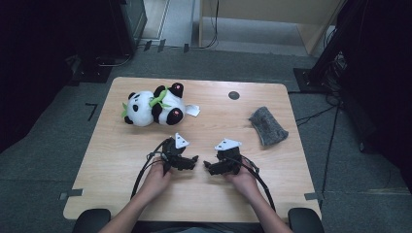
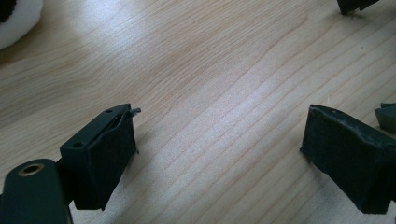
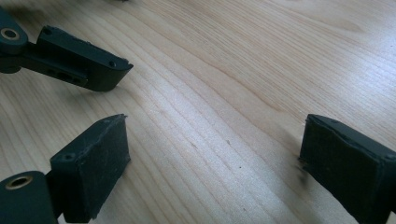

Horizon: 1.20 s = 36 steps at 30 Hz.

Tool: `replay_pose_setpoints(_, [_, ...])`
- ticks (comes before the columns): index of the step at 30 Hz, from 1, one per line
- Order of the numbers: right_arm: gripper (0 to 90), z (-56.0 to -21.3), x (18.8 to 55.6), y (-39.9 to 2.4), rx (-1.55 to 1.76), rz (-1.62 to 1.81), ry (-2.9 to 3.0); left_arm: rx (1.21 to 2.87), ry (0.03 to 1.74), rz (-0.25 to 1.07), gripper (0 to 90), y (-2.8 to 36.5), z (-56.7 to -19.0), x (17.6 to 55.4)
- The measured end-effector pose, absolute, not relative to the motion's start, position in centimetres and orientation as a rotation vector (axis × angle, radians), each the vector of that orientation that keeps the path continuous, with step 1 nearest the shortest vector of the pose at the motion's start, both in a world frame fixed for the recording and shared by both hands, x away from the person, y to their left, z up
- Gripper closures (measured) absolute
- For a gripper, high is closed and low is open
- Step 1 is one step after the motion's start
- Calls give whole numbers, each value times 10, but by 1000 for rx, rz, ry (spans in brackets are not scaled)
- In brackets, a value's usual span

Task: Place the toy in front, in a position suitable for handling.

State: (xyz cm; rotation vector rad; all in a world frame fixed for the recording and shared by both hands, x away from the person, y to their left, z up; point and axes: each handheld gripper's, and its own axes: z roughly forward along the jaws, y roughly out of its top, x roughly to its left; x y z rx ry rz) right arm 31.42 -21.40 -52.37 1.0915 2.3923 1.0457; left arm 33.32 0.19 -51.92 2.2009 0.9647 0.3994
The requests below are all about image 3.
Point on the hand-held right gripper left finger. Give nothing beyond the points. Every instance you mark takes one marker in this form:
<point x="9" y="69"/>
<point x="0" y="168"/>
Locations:
<point x="90" y="168"/>

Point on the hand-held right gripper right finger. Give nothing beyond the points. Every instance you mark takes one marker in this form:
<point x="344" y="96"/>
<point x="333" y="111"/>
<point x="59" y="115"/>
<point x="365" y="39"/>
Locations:
<point x="342" y="165"/>

